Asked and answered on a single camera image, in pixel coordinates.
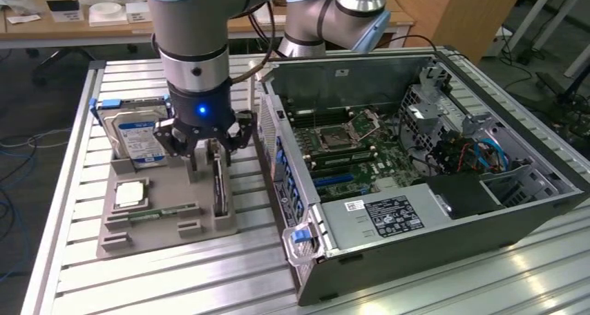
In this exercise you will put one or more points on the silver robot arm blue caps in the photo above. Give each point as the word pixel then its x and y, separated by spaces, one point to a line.
pixel 193 35

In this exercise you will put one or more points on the black expansion slot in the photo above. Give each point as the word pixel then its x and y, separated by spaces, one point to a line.
pixel 330 172

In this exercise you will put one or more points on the silver CPU chip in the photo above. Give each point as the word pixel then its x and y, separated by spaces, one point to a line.
pixel 129 194

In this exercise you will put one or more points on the black office chair base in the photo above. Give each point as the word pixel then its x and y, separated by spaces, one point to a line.
pixel 64 61

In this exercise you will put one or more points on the white paper label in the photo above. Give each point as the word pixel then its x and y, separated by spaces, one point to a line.
pixel 23 18

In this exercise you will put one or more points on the open black PC case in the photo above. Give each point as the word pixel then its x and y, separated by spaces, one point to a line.
pixel 414 259

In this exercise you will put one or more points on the white box with round tape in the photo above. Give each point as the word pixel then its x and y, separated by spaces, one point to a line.
pixel 108 15

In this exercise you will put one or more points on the metal disk bay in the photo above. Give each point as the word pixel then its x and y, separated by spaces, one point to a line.
pixel 524 183

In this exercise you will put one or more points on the green RAM stick installed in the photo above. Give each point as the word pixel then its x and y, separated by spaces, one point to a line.
pixel 343 162
pixel 340 155

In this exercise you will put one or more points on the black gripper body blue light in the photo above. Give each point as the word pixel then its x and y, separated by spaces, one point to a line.
pixel 200 104

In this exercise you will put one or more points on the grey parts rack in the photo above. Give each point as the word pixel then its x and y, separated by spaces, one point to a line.
pixel 165 232

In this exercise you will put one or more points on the CPU socket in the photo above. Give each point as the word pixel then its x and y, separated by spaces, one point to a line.
pixel 336 139

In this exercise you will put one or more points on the green motherboard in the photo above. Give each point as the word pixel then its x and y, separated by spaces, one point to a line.
pixel 387 166

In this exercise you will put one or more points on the grey power supply unit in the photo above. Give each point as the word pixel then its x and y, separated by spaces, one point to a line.
pixel 387 221

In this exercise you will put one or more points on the hard disk blue label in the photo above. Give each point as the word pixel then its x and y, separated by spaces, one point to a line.
pixel 133 139

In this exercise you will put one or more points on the wooden cabinet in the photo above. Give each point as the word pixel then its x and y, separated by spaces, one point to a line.
pixel 464 14

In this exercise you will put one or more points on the black graphics card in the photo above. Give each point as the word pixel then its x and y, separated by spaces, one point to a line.
pixel 220 190

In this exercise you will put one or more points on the green RAM stick loose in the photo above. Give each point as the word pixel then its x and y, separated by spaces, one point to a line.
pixel 152 213

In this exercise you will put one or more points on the white table frame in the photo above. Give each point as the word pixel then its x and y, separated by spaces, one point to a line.
pixel 548 14

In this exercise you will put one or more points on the metal drive cage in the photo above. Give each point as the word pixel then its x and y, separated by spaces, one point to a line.
pixel 426 118

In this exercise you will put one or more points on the plain white box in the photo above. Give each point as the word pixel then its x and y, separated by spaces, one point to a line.
pixel 137 14

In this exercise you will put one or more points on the blue expansion slot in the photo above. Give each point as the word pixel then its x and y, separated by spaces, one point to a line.
pixel 338 179

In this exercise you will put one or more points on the black and white box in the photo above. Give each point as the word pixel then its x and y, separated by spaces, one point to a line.
pixel 64 11

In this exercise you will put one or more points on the blue case latch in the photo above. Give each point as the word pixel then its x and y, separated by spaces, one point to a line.
pixel 300 235

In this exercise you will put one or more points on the metal socket cover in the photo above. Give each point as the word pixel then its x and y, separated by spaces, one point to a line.
pixel 366 121

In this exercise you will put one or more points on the wooden desk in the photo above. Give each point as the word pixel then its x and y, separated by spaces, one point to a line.
pixel 69 31

